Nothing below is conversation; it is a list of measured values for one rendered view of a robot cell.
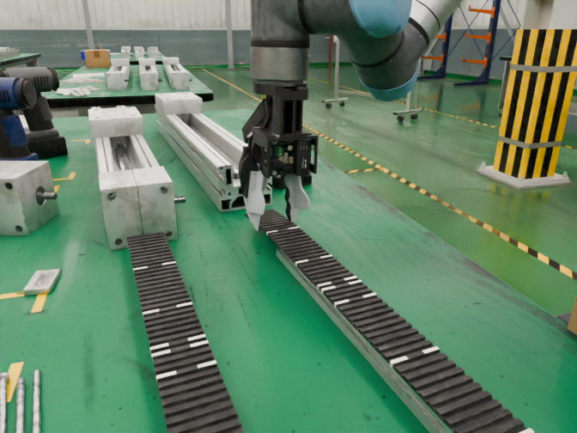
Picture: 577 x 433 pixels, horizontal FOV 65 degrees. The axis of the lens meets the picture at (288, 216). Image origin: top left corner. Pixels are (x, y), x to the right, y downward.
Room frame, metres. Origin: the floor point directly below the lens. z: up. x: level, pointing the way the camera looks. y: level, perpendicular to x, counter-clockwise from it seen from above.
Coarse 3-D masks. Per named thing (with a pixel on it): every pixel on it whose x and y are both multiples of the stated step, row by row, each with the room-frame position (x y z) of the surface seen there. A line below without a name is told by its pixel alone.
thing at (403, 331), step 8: (392, 328) 0.37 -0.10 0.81; (400, 328) 0.37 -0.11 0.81; (408, 328) 0.37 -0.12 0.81; (368, 336) 0.35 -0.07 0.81; (376, 336) 0.35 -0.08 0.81; (384, 336) 0.36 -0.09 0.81; (392, 336) 0.35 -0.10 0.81; (400, 336) 0.35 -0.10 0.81; (408, 336) 0.36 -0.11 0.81; (376, 344) 0.34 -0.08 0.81; (384, 344) 0.35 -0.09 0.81
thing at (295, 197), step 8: (288, 176) 0.64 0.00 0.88; (296, 176) 0.63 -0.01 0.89; (288, 184) 0.64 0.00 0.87; (296, 184) 0.63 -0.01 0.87; (288, 192) 0.64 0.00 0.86; (296, 192) 0.63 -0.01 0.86; (304, 192) 0.61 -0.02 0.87; (288, 200) 0.64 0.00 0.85; (296, 200) 0.64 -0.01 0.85; (304, 200) 0.61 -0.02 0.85; (288, 208) 0.64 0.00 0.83; (296, 208) 0.64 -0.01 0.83; (304, 208) 0.62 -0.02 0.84; (288, 216) 0.64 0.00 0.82; (296, 216) 0.64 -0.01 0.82
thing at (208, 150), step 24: (168, 120) 1.24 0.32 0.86; (192, 120) 1.31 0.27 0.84; (192, 144) 0.95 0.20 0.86; (216, 144) 1.06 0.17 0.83; (240, 144) 0.92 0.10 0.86; (192, 168) 0.97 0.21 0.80; (216, 168) 0.76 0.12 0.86; (216, 192) 0.77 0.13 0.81; (240, 192) 0.78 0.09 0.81; (264, 192) 0.79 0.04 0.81
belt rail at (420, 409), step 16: (320, 304) 0.45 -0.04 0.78; (336, 320) 0.42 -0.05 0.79; (352, 336) 0.39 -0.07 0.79; (368, 352) 0.36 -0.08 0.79; (384, 368) 0.34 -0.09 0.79; (400, 384) 0.32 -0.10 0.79; (416, 400) 0.30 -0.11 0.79; (416, 416) 0.29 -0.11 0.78; (432, 416) 0.28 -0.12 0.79; (432, 432) 0.27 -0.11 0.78; (448, 432) 0.26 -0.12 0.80
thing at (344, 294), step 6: (348, 288) 0.44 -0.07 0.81; (354, 288) 0.44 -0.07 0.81; (360, 288) 0.44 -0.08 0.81; (366, 288) 0.44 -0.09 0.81; (330, 294) 0.43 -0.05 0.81; (336, 294) 0.43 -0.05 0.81; (342, 294) 0.43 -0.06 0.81; (348, 294) 0.43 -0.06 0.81; (354, 294) 0.43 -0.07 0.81; (360, 294) 0.43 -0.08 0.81; (366, 294) 0.43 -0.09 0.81; (330, 300) 0.42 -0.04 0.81; (336, 300) 0.42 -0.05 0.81; (342, 300) 0.42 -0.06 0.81
